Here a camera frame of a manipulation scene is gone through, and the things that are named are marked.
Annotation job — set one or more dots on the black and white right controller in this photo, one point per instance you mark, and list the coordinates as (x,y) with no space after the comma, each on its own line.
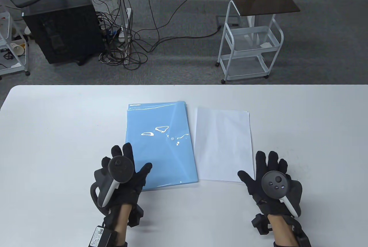
(274,183)

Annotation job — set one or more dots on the black and white controller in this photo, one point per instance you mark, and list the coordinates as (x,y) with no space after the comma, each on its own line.
(274,183)
(120,169)

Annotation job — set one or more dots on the person's right hand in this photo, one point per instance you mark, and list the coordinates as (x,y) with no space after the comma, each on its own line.
(256,192)

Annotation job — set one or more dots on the black and white left controller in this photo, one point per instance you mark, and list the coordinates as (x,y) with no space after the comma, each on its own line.
(120,169)

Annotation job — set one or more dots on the paper cup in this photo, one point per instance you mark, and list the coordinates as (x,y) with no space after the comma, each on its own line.
(17,49)

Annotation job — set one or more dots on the white cart with brown top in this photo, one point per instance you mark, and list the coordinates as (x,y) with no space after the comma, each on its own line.
(264,1)

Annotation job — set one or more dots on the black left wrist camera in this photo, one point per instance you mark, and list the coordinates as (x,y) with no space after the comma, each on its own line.
(135,216)

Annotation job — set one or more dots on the person's right forearm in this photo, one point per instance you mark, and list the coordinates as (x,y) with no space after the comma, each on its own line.
(281,231)

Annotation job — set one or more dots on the white paper sheet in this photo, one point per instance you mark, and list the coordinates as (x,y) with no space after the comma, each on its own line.
(224,143)

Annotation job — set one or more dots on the person's left hand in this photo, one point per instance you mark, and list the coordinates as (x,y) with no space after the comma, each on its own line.
(126,189)

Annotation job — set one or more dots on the small white rolling cart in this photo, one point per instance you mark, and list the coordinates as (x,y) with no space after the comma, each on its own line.
(8,70)

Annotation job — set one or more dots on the black right forearm pack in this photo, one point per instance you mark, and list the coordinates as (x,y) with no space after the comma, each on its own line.
(303,238)

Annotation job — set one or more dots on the black computer tower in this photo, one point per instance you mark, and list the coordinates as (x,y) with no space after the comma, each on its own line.
(63,28)

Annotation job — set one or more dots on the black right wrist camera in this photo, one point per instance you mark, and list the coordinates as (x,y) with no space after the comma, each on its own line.
(260,224)

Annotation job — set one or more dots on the person's left forearm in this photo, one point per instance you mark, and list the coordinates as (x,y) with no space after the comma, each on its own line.
(123,224)

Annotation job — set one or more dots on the black left forearm pack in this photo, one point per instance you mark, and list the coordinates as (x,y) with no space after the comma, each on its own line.
(100,237)

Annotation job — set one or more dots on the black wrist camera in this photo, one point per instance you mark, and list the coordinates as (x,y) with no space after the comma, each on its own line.
(260,224)
(135,216)

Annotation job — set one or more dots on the paper scrap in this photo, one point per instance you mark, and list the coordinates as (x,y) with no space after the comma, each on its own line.
(266,45)

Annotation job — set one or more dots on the aluminium desk leg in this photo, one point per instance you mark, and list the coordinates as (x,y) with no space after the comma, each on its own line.
(122,5)

